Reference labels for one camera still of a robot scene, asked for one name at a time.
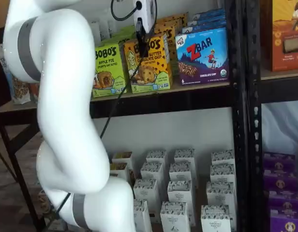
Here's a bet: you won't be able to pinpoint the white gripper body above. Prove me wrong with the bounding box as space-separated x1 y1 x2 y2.
133 0 157 34

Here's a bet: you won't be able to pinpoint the orange Bobo's peanut butter box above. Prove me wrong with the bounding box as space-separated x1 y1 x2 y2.
154 13 189 31
123 33 174 94
153 23 181 77

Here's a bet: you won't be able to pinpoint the green Bobo's apple pie box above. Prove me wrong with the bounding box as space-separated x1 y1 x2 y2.
115 25 138 37
91 42 128 98
107 32 134 45

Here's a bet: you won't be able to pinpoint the wooden shelf board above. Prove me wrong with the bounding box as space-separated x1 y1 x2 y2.
0 80 232 114
260 65 298 81

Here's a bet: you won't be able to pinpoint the blue Zbar snack box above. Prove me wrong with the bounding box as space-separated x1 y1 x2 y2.
193 8 225 15
175 21 230 86
192 11 226 21

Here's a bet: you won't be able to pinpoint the yellow label granola box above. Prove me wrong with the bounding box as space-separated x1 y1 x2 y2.
111 151 134 166
109 162 129 178

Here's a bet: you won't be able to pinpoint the large orange cereal box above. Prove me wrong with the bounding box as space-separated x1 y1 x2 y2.
260 0 298 73

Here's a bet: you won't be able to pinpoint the purple snack box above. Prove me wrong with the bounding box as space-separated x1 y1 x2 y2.
269 210 298 232
263 169 297 192
263 152 296 171
268 190 298 214

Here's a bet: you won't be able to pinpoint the white granola bag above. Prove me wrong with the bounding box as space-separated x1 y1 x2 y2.
0 43 12 81
100 20 116 42

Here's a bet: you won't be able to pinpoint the white patterned carton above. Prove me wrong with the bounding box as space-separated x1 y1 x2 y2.
167 180 194 204
146 150 167 165
209 164 236 185
168 162 192 182
200 205 231 232
133 199 152 232
174 148 196 165
133 178 158 202
160 201 191 232
140 161 164 181
206 181 236 206
210 149 235 168

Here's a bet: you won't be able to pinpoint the granola bag with orange label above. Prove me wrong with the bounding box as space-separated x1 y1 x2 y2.
10 74 41 105

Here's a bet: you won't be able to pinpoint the white patterned small boxes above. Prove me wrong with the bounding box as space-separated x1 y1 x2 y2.
107 144 237 232

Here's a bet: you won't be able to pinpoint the white plastic sheet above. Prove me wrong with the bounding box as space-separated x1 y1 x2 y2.
261 102 298 155

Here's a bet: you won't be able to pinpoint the thick black cable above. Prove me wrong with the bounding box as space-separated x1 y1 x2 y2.
111 0 144 21

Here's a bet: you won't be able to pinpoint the black metal shelf frame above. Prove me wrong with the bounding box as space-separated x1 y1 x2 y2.
246 0 298 232
0 0 249 232

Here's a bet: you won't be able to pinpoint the thin black cable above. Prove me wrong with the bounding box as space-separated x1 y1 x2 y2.
54 18 144 218

